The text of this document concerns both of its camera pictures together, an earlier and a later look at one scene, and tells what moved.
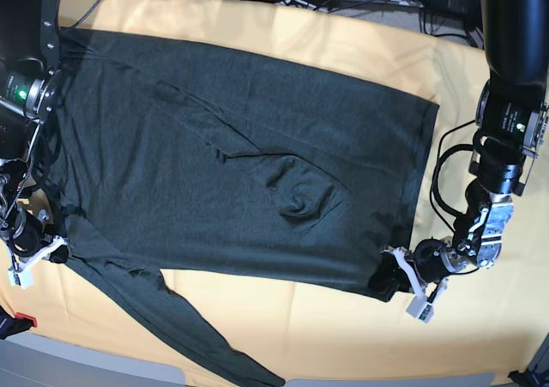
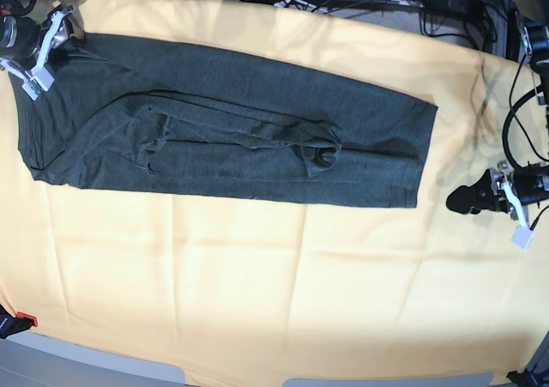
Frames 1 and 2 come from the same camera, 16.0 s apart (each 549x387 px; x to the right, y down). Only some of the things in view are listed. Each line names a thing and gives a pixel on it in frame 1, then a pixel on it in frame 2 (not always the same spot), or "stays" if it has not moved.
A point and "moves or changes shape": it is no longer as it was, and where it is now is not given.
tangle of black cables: x=437 y=167 -> x=479 y=29
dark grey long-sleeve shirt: x=171 y=158 moves or changes shape
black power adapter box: x=444 y=2 stays
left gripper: x=29 y=243 -> x=26 y=44
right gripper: x=425 y=269 -> x=514 y=189
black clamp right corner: x=523 y=379 stays
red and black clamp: x=9 y=325 stays
